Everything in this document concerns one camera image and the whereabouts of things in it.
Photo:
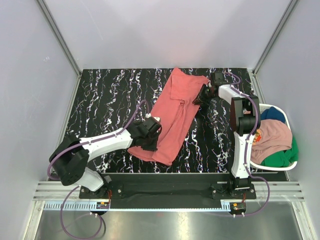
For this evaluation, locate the aluminium corner post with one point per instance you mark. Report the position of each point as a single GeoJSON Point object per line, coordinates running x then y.
{"type": "Point", "coordinates": [275, 35]}
{"type": "Point", "coordinates": [58, 35]}

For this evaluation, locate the aluminium frame rail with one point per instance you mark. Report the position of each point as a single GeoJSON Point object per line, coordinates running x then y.
{"type": "Point", "coordinates": [55, 196]}

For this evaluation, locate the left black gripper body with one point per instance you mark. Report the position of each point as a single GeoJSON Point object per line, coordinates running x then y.
{"type": "Point", "coordinates": [150, 137]}

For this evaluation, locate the pink printed t-shirt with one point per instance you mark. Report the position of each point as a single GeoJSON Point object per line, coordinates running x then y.
{"type": "Point", "coordinates": [271, 137]}

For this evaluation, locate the left aluminium corner post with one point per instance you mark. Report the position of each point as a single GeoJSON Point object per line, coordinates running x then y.
{"type": "Point", "coordinates": [58, 35]}

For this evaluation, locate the right aluminium corner post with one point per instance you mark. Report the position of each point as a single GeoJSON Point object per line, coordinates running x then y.
{"type": "Point", "coordinates": [275, 35]}

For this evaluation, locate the white laundry basket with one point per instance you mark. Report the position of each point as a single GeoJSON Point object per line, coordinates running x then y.
{"type": "Point", "coordinates": [272, 168]}

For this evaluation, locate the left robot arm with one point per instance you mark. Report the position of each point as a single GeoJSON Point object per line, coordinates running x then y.
{"type": "Point", "coordinates": [70, 159]}

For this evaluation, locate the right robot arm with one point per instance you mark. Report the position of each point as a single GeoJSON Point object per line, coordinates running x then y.
{"type": "Point", "coordinates": [245, 119]}

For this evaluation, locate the red t-shirt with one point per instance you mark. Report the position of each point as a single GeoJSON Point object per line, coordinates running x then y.
{"type": "Point", "coordinates": [176, 111]}

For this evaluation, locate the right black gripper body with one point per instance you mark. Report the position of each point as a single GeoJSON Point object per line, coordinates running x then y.
{"type": "Point", "coordinates": [207, 94]}

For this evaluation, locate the green t-shirt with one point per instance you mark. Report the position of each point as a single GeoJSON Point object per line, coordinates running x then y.
{"type": "Point", "coordinates": [284, 158]}

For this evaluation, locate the blue t-shirt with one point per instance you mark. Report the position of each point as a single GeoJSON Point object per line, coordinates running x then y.
{"type": "Point", "coordinates": [272, 113]}

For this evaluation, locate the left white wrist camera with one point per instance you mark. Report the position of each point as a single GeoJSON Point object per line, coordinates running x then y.
{"type": "Point", "coordinates": [157, 119]}

